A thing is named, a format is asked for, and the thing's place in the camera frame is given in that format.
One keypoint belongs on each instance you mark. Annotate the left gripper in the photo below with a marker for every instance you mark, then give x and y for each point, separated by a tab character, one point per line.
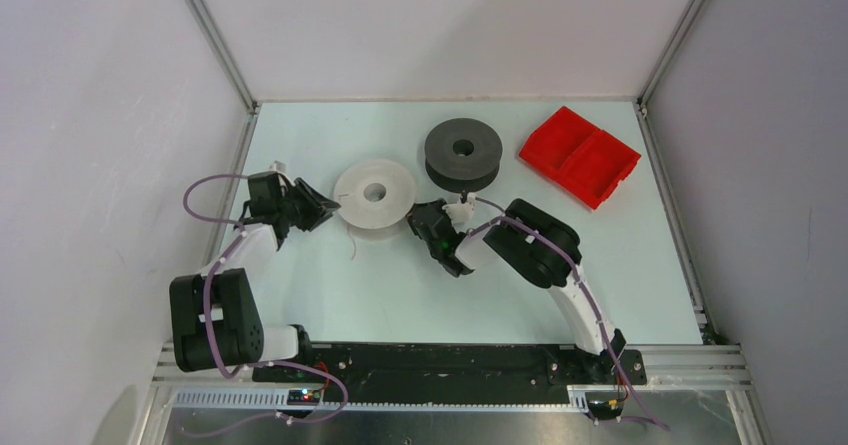
319	208

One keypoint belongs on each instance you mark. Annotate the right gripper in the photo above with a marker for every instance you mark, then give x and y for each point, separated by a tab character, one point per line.
437	203

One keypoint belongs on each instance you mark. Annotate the white translucent spool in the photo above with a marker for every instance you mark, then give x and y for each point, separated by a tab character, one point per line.
375	196

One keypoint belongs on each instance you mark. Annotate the dark grey spool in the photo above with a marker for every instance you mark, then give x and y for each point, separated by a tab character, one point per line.
462	155

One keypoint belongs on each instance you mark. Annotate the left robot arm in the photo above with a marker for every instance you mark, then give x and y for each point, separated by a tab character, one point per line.
215	319

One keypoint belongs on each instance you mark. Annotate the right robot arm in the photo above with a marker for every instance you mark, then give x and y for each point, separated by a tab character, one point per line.
472	231

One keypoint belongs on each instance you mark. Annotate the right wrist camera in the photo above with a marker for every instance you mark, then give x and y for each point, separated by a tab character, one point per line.
462	210

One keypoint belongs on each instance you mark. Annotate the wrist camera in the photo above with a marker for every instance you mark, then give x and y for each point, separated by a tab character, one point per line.
279	169
462	210

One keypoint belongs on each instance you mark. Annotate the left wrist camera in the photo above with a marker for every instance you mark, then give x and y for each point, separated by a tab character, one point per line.
279	169

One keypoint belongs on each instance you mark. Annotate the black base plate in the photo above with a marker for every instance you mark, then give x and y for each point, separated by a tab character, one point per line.
465	375

